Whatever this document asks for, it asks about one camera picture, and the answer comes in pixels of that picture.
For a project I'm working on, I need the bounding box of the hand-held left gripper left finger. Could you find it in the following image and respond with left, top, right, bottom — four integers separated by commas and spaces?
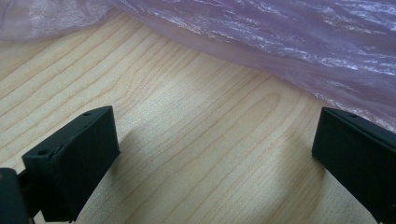
21, 105, 121, 223

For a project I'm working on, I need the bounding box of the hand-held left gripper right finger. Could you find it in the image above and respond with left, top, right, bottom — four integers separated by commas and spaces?
311, 106, 396, 224

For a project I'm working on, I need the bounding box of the purple translucent plastic bag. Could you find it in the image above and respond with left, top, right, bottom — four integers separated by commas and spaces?
0, 0, 396, 134

